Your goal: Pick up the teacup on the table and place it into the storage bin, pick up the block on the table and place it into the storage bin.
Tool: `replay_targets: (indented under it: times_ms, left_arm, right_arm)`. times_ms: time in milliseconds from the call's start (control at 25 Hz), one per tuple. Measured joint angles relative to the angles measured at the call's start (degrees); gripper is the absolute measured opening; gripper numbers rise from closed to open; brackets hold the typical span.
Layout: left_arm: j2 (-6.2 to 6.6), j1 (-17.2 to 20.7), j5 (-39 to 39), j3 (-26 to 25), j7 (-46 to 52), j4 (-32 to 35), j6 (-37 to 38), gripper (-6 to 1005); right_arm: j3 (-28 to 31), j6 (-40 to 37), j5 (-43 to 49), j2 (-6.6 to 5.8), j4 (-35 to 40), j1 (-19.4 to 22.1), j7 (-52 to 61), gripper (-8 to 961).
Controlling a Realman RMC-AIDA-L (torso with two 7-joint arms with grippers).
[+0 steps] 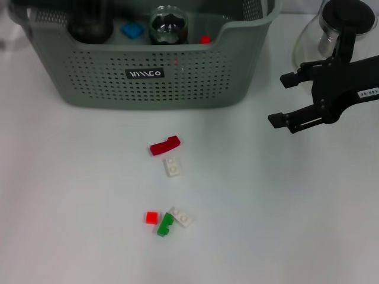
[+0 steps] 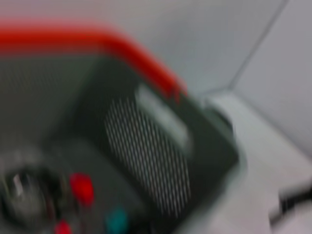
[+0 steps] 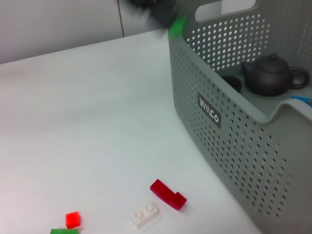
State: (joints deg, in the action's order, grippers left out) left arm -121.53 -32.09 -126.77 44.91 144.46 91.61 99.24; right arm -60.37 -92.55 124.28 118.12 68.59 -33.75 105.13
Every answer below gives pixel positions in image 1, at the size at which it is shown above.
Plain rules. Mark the grey perforated storage bin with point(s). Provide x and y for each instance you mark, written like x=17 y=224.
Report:
x=177 y=85

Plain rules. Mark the green notched brick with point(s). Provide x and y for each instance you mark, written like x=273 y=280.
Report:
x=163 y=227

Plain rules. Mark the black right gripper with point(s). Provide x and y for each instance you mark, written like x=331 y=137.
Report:
x=340 y=85

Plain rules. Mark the white two-stud brick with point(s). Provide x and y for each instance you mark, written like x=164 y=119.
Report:
x=183 y=218
x=172 y=167

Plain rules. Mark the glass teacup with black base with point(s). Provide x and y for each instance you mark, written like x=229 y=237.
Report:
x=168 y=26

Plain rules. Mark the blue four-stud brick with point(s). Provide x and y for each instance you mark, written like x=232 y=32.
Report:
x=132 y=29

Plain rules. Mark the dark red curved brick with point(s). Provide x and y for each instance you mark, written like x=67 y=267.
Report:
x=161 y=148

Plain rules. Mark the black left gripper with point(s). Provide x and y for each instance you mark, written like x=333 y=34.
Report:
x=89 y=9

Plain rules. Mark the large orange-red brick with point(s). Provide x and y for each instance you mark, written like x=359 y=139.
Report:
x=205 y=40

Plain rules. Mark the red single-stud brick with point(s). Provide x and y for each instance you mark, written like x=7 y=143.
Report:
x=152 y=217

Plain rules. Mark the dark clay teapot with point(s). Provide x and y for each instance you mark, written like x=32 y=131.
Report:
x=89 y=31

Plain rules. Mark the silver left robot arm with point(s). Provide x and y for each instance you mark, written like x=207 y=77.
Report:
x=38 y=3

